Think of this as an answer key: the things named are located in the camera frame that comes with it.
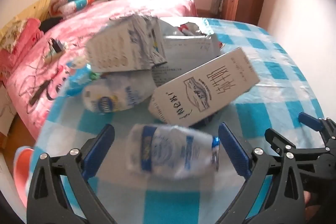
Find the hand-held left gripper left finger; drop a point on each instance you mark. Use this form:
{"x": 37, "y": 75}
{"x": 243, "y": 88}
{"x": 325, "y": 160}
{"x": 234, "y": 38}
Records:
{"x": 99, "y": 153}

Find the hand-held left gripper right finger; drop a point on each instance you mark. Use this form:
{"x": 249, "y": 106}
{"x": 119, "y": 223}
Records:
{"x": 233, "y": 150}

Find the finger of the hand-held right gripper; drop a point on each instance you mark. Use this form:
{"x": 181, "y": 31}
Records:
{"x": 309, "y": 121}
{"x": 278, "y": 138}

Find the white blue milk pouch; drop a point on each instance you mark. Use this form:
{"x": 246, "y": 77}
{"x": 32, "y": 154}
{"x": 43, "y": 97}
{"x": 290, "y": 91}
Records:
{"x": 115, "y": 96}
{"x": 170, "y": 153}

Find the white milk carton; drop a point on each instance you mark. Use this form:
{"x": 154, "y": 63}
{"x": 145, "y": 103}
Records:
{"x": 204, "y": 87}

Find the pink plastic bin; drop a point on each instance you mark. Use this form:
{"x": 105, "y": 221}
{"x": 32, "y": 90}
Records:
{"x": 23, "y": 174}

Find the grey printed mailer bag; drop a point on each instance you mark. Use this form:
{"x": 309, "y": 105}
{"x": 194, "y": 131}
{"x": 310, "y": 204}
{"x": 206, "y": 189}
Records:
{"x": 189, "y": 56}

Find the person's right hand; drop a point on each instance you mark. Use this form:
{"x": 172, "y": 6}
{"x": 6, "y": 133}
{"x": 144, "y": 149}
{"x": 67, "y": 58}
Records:
{"x": 311, "y": 207}

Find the blue white checkered tablecloth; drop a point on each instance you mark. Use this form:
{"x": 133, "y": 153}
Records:
{"x": 275, "y": 82}

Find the light blue snack packet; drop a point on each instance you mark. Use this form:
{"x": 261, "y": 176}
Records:
{"x": 80, "y": 77}

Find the black phone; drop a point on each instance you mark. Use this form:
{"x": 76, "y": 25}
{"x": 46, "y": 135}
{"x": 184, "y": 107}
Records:
{"x": 39, "y": 91}

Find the crushed grey cardboard box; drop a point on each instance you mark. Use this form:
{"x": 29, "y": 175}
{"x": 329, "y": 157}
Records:
{"x": 123, "y": 48}

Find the white power strip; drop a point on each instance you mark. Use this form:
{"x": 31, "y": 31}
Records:
{"x": 53, "y": 54}

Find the black charger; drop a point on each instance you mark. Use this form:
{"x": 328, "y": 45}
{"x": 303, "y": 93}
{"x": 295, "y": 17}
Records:
{"x": 56, "y": 45}

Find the pink bed blanket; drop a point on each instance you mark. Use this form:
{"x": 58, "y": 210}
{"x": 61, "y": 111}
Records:
{"x": 78, "y": 22}

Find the folded pink quilt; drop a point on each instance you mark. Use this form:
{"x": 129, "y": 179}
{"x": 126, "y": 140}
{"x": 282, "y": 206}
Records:
{"x": 25, "y": 40}

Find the black cloth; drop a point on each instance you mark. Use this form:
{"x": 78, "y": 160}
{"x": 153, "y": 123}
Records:
{"x": 51, "y": 23}

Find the floral pillow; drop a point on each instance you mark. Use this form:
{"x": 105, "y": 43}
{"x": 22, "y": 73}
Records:
{"x": 11, "y": 35}

